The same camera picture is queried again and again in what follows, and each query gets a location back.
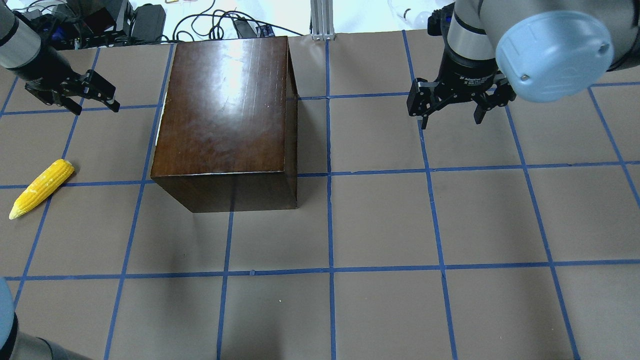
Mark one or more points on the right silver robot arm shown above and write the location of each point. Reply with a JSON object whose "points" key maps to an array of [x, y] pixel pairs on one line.
{"points": [[538, 50]]}

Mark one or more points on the black power adapter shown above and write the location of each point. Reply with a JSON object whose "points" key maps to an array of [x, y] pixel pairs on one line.
{"points": [[244, 29]]}

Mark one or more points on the black electronics box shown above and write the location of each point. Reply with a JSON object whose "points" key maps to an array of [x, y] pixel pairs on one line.
{"points": [[149, 22]]}

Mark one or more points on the dark brown wooden cabinet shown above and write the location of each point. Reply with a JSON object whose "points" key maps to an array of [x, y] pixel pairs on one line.
{"points": [[228, 135]]}

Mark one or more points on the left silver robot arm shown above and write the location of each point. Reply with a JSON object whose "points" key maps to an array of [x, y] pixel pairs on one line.
{"points": [[19, 44]]}

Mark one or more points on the white light bulb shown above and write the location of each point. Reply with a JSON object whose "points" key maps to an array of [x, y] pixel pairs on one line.
{"points": [[413, 14]]}

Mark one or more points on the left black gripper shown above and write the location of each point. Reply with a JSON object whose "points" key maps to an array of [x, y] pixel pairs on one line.
{"points": [[41, 67]]}

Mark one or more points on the yellow corn cob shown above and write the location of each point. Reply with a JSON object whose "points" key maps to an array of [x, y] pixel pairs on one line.
{"points": [[44, 185]]}

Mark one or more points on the aluminium frame post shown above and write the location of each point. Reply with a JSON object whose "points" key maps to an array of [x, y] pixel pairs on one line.
{"points": [[322, 20]]}

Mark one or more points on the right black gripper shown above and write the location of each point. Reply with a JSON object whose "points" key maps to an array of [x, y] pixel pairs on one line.
{"points": [[467, 74]]}

